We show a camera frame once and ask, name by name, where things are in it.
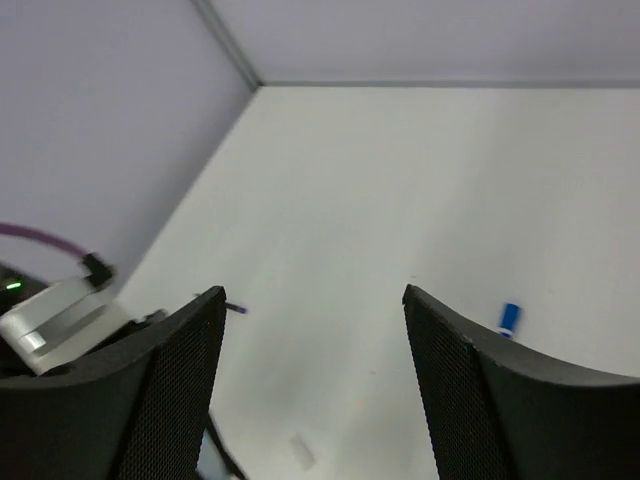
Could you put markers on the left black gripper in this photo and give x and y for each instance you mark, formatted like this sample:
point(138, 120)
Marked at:
point(130, 344)

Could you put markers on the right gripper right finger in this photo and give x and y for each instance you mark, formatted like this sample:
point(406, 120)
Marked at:
point(496, 409)

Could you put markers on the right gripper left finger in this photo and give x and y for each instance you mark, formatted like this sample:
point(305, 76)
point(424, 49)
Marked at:
point(134, 409)

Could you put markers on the dark blue marker cap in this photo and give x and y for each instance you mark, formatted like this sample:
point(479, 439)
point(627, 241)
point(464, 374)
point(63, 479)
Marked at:
point(509, 320)

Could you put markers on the light blue highlighter pen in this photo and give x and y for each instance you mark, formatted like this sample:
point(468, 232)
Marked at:
point(215, 461)

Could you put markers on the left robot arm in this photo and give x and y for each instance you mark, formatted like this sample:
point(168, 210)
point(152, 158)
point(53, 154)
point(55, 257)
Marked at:
point(15, 283)

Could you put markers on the small purple pen refill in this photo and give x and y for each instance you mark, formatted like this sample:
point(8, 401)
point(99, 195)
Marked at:
point(236, 308)

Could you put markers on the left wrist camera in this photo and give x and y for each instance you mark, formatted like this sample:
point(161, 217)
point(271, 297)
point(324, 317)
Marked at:
point(62, 322)

